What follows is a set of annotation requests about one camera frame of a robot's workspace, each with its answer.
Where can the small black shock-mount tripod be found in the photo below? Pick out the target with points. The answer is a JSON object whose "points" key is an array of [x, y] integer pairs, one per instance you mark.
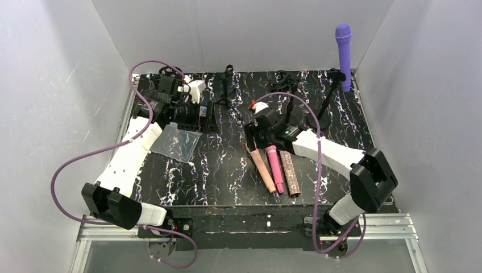
{"points": [[164, 71]]}

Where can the rhinestone glitter microphone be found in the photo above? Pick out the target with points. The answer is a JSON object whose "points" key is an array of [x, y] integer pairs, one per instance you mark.
{"points": [[290, 174]]}

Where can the peach microphone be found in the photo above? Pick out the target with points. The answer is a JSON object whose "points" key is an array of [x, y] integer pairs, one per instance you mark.
{"points": [[262, 169]]}

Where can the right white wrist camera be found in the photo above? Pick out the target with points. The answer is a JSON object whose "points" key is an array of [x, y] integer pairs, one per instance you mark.
{"points": [[256, 107]]}

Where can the aluminium frame rail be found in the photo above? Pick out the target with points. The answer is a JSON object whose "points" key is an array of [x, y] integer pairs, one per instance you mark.
{"points": [[323, 241]]}

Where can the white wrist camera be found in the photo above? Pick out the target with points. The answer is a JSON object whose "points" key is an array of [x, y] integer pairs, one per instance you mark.
{"points": [[193, 88], [256, 107]]}

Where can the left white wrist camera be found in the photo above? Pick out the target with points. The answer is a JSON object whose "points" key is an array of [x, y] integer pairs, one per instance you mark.
{"points": [[193, 88]]}

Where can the purple microphone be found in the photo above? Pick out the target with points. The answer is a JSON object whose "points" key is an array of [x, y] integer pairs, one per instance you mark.
{"points": [[343, 37]]}

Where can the clear plastic screw box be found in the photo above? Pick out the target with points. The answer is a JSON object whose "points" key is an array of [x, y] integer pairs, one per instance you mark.
{"points": [[175, 143]]}

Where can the tall black tripod stand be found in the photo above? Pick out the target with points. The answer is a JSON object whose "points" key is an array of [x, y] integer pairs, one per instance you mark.
{"points": [[224, 100]]}

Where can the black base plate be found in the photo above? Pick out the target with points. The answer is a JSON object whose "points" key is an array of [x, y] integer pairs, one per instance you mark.
{"points": [[243, 226]]}

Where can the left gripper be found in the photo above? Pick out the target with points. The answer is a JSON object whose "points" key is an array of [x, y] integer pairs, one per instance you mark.
{"points": [[203, 117]]}

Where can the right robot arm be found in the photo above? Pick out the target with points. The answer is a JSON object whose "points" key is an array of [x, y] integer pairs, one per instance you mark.
{"points": [[371, 178]]}

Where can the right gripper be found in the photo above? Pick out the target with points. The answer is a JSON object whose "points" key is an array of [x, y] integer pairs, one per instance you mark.
{"points": [[252, 135]]}

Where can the black round-base clip stand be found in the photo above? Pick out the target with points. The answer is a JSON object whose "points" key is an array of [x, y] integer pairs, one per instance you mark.
{"points": [[323, 116]]}

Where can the pink microphone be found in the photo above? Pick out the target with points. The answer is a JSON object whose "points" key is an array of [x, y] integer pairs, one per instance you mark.
{"points": [[271, 152]]}

